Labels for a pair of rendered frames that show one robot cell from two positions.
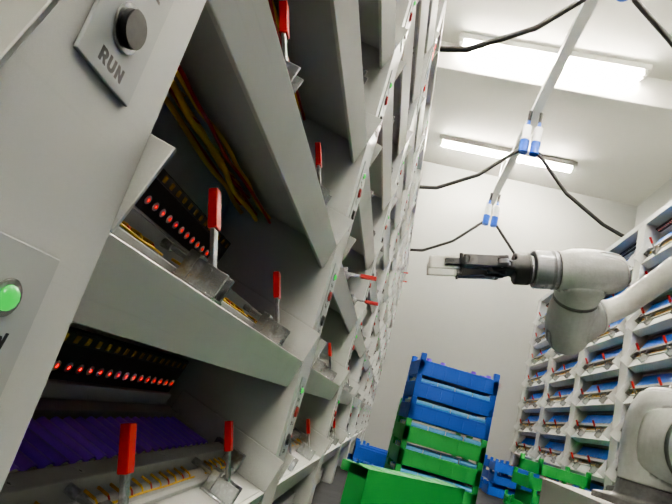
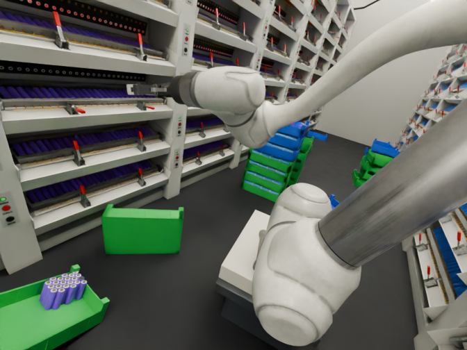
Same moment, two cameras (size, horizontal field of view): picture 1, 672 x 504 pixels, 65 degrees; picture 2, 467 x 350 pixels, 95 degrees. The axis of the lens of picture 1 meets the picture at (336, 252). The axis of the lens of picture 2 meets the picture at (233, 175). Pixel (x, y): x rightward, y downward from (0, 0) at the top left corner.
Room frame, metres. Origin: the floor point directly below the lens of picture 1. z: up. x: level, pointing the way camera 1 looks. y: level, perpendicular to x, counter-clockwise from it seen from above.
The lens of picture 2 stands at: (0.65, -0.79, 0.79)
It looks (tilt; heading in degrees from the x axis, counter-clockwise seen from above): 27 degrees down; 19
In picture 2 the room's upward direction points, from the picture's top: 12 degrees clockwise
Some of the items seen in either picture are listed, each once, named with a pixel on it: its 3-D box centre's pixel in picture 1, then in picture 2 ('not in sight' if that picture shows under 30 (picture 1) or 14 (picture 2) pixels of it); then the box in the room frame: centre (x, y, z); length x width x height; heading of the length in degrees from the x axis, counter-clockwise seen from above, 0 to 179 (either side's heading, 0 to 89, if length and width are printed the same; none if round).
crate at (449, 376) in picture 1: (452, 375); (283, 122); (2.07, -0.57, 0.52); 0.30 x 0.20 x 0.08; 89
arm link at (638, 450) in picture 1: (665, 438); (298, 221); (1.21, -0.83, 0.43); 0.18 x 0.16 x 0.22; 6
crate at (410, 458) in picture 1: (433, 460); (269, 166); (2.07, -0.57, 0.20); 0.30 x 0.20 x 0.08; 89
